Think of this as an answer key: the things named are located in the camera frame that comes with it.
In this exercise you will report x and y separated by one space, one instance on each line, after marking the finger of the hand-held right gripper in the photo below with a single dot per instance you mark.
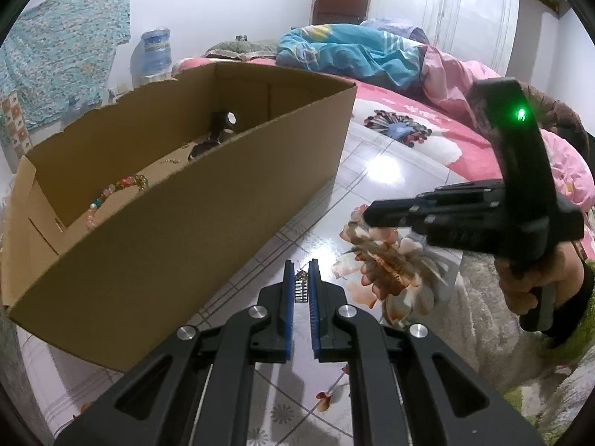
441 211

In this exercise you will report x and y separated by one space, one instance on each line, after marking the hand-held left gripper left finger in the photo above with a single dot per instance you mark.
289 311

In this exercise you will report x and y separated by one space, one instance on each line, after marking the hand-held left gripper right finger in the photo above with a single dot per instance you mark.
315 311

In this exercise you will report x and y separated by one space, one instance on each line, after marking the silver abacus charm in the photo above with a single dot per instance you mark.
302 288

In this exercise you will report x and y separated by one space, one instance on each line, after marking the brown cardboard box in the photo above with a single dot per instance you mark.
186 241

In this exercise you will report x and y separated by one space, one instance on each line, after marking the black object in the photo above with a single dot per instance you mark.
221 123

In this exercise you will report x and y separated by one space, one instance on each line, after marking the person's right forearm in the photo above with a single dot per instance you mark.
576 320

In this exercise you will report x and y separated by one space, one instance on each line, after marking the person's right hand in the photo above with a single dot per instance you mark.
565 274

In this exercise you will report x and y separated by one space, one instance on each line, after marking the pink floral bedsheet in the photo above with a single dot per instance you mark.
386 97

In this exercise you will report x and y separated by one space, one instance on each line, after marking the white fluffy robe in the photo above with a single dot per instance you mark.
488 334

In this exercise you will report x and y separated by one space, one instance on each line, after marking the white wardrobe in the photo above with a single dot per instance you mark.
465 9

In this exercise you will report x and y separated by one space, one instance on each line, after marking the blue patterned quilt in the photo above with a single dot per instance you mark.
344 55

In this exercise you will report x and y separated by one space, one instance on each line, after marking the purple pillow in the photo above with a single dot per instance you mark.
395 25

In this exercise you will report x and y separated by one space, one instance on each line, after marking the olive patterned pillow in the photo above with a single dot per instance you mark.
237 49

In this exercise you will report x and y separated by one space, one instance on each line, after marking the teal patterned hanging cloth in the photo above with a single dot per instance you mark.
60 42

